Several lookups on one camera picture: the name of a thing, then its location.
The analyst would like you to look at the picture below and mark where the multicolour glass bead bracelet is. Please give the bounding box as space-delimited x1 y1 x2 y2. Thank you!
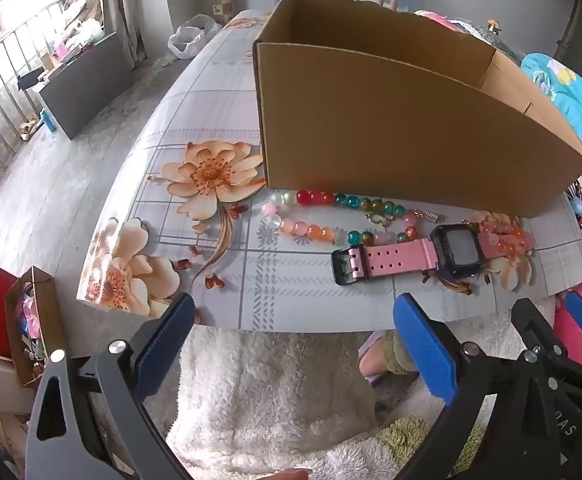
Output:
263 190 419 246

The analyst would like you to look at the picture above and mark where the grey cabinet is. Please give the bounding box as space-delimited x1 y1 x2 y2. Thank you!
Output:
38 32 134 141

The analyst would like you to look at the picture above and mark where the brown cardboard box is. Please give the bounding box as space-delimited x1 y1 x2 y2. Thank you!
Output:
252 0 582 219

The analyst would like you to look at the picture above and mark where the metal window railing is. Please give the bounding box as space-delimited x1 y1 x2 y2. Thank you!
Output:
0 0 106 196

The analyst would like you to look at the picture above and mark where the orange bead bracelet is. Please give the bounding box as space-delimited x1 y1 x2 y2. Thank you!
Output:
478 217 535 262

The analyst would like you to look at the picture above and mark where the grey curtain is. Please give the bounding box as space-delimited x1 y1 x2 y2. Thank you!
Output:
106 0 144 66

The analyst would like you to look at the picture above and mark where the brown paper bag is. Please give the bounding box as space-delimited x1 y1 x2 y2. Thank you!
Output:
3 266 72 390

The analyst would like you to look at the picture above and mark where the white plastic bag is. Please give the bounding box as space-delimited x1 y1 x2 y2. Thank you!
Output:
167 14 222 60

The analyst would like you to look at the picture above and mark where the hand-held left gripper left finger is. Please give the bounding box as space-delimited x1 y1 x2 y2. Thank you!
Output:
25 292 196 480

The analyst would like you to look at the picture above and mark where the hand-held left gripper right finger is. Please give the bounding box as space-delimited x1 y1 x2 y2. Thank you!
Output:
393 292 558 480

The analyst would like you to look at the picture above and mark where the pink strap digital watch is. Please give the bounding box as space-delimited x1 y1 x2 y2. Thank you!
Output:
331 224 487 287

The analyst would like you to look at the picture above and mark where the blue printed blanket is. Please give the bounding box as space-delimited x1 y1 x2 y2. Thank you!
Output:
520 52 582 186

